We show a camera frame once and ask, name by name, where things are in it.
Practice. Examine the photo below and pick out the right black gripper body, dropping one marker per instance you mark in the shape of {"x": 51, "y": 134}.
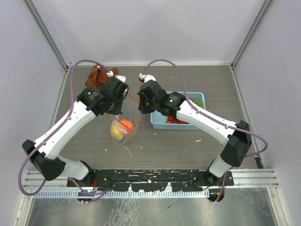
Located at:
{"x": 146, "y": 106}

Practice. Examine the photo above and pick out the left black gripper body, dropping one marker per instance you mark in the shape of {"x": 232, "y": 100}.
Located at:
{"x": 115, "y": 108}

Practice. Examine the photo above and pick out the orange pink peach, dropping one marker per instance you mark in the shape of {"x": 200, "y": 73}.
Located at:
{"x": 126, "y": 125}

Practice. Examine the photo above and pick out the clear zip top bag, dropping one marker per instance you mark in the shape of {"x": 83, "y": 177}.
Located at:
{"x": 131, "y": 113}

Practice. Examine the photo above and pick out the yellow apple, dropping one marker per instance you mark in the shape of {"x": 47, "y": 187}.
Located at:
{"x": 115, "y": 133}

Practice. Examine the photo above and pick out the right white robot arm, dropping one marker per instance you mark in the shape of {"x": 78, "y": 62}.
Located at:
{"x": 234, "y": 136}

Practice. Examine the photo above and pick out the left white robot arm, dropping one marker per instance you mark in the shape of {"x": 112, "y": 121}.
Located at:
{"x": 91, "y": 102}

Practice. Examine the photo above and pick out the brown cloth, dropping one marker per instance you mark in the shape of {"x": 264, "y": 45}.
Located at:
{"x": 97, "y": 77}

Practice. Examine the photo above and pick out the light blue plastic basket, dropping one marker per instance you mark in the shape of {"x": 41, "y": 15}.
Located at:
{"x": 158, "y": 121}

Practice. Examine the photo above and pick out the red strawberry bunch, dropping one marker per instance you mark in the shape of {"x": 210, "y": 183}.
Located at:
{"x": 173, "y": 120}

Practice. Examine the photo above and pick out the green grape bunch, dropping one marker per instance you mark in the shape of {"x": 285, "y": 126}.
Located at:
{"x": 198, "y": 102}

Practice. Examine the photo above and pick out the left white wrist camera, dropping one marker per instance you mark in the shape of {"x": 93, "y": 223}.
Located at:
{"x": 120, "y": 77}

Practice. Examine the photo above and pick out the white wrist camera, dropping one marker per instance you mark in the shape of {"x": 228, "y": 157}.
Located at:
{"x": 120, "y": 77}
{"x": 143, "y": 78}

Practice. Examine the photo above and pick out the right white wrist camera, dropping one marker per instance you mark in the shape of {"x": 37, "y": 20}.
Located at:
{"x": 143, "y": 78}

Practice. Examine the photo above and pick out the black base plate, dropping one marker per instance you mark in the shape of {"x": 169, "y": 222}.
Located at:
{"x": 121, "y": 180}

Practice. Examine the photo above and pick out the aluminium frame post left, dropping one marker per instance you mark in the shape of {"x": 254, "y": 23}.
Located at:
{"x": 42, "y": 20}

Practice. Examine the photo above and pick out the aluminium frame post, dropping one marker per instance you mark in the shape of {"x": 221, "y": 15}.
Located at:
{"x": 254, "y": 27}
{"x": 42, "y": 20}

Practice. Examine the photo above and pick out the white slotted cable duct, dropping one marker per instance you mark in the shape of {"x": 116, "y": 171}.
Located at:
{"x": 74, "y": 193}

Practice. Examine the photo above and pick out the aluminium frame post right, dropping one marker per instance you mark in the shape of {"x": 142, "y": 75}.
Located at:
{"x": 254, "y": 27}

